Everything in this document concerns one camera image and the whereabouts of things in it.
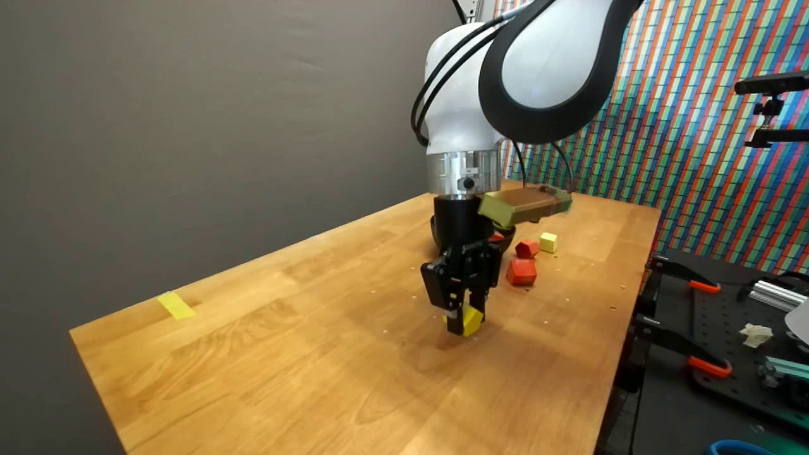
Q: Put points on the white rail piece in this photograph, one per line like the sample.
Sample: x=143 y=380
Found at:
x=774 y=293

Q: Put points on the white plastic sheet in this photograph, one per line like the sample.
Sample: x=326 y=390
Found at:
x=799 y=324

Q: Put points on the wrist camera on wooden plate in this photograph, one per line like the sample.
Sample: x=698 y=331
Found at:
x=526 y=204

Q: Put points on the black perforated board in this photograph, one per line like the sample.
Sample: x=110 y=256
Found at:
x=734 y=311

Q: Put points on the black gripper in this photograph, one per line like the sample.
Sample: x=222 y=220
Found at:
x=458 y=222

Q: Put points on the yellow wooden block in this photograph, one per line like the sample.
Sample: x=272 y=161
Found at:
x=474 y=321

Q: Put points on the teal metal bar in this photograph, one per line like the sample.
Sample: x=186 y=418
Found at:
x=787 y=370

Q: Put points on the red rounded wooden block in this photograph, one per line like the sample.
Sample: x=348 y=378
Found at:
x=526 y=247

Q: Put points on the large red wooden block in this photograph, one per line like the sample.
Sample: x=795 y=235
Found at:
x=521 y=274

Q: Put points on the yellow tape strip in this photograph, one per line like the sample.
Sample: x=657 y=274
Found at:
x=176 y=307

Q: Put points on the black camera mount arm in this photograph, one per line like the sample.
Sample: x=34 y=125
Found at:
x=772 y=84

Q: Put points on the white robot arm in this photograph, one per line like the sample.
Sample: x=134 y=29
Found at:
x=538 y=65

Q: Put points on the multicolour patterned backdrop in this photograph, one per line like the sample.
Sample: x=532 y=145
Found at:
x=690 y=166

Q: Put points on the white crumpled scrap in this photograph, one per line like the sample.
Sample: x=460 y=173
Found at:
x=757 y=333

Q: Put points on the grey fabric backdrop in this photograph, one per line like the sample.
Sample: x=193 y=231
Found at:
x=210 y=126

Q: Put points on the pale yellow wooden cube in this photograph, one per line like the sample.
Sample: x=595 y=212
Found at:
x=550 y=244

